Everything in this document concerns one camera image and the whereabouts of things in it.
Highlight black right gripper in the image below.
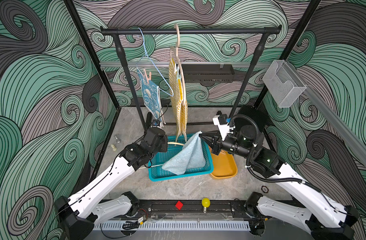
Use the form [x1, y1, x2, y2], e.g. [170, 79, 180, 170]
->
[200, 130, 253, 160]

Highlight white slotted cable duct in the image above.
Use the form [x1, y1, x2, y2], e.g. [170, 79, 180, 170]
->
[92, 220, 251, 232]

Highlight round floor marker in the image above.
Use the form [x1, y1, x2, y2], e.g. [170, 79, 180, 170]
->
[261, 186, 269, 194]

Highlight teal plastic basket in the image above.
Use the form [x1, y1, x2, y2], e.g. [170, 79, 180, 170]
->
[147, 136, 214, 182]

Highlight blue rabbit print towel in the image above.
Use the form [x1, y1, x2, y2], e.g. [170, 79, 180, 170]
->
[136, 68, 164, 126]

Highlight yellow striped towel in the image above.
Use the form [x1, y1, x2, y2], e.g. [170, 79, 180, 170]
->
[168, 58, 188, 141]

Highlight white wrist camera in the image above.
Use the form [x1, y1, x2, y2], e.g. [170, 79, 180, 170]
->
[151, 120, 163, 128]
[213, 114, 234, 141]

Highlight light blue terry towel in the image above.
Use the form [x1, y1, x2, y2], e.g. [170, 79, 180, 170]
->
[161, 131, 206, 175]

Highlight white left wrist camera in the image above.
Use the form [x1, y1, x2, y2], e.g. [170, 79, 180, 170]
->
[151, 120, 163, 128]

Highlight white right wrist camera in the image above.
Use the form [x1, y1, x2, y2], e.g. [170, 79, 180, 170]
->
[213, 114, 234, 141]

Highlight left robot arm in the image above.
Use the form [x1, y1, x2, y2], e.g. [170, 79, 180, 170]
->
[54, 127, 168, 240]

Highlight light blue wire hanger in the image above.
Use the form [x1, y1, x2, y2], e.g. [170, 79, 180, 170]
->
[136, 28, 174, 97]

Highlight black wall light panel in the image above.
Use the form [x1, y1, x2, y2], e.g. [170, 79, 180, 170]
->
[182, 64, 235, 84]

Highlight black clothes rack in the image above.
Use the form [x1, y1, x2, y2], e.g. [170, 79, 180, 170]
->
[100, 25, 282, 131]

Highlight orange plastic tray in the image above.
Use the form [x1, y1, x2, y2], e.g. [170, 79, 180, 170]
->
[209, 148, 238, 180]

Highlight silver chess pawn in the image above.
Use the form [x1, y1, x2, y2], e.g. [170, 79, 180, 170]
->
[114, 135, 121, 143]

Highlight yellow ball knob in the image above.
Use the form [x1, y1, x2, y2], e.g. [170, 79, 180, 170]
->
[202, 198, 211, 213]

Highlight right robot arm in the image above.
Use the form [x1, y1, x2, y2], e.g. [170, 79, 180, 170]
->
[199, 125, 359, 240]

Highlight cream plastic hanger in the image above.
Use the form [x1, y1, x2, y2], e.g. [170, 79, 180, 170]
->
[143, 142, 184, 169]

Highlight red diamond marker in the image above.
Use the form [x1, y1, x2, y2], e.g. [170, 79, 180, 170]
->
[175, 201, 184, 211]

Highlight pink clothespin on blue towel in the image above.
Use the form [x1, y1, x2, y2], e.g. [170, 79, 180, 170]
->
[144, 69, 152, 83]

